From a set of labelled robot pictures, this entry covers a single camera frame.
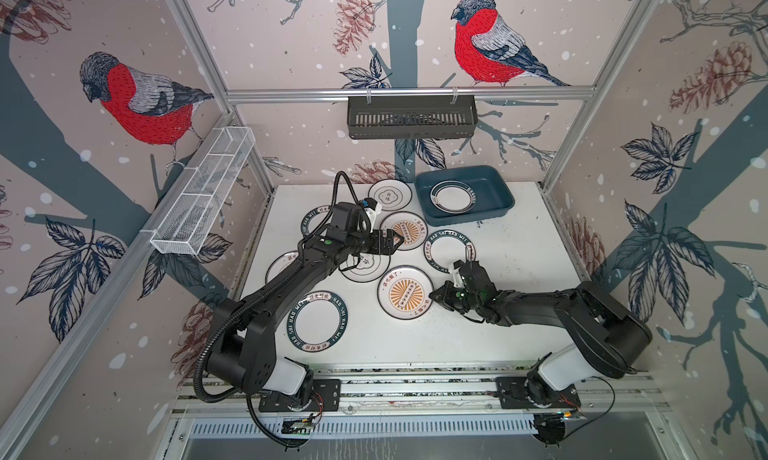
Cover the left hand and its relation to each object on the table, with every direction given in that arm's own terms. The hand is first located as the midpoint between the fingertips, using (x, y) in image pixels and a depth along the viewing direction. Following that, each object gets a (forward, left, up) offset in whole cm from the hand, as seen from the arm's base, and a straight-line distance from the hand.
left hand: (391, 238), depth 81 cm
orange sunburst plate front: (-7, -4, -20) cm, 21 cm away
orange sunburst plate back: (+19, -7, -19) cm, 28 cm away
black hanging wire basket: (+46, -7, +10) cm, 47 cm away
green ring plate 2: (-14, +23, -23) cm, 35 cm away
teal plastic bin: (+34, -41, -19) cm, 57 cm away
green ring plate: (+9, -18, -19) cm, 27 cm away
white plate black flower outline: (+35, 0, -19) cm, 40 cm away
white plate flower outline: (+2, +9, -20) cm, 22 cm away
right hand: (-10, -11, -18) cm, 23 cm away
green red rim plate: (+34, -25, -19) cm, 46 cm away
